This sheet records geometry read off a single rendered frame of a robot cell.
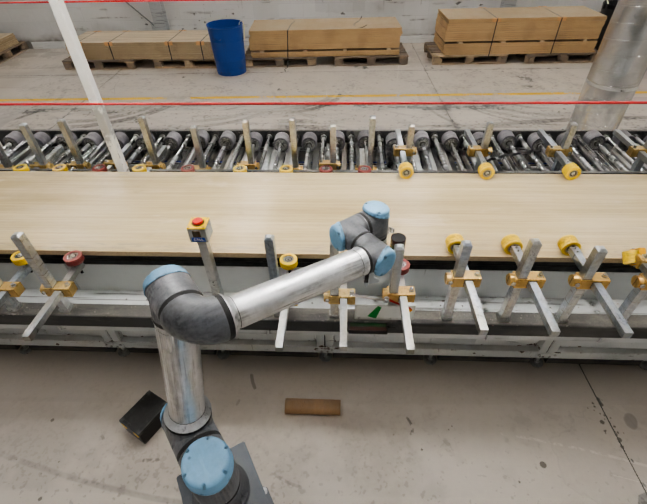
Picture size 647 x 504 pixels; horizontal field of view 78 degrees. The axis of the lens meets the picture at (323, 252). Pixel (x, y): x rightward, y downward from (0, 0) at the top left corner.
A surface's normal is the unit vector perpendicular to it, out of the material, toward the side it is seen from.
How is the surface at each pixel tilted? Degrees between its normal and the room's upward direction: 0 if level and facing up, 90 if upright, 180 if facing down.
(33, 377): 0
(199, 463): 5
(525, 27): 90
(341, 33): 90
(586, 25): 90
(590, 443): 0
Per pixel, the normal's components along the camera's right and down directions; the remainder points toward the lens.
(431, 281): -0.04, 0.67
